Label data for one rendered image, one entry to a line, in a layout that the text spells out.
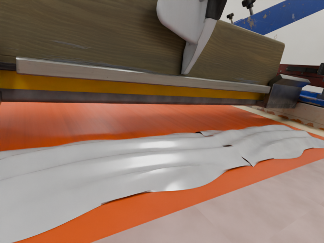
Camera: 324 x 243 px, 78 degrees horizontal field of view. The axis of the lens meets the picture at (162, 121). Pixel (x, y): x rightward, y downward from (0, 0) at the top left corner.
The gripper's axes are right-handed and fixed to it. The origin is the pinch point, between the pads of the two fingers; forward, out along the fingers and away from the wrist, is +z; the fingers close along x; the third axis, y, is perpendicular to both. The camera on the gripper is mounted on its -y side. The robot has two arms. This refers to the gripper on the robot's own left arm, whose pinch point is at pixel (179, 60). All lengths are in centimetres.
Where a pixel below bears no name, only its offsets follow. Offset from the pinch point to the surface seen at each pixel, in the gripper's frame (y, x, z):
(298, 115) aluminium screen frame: -25.5, 3.5, 5.8
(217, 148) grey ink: 1.9, 9.2, 6.2
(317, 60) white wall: -200, -63, -20
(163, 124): 1.7, 1.3, 7.0
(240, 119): -12.5, 1.1, 7.0
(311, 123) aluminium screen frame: -25.5, 5.8, 6.5
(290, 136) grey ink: -12.1, 8.5, 6.6
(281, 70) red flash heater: -105, -42, -5
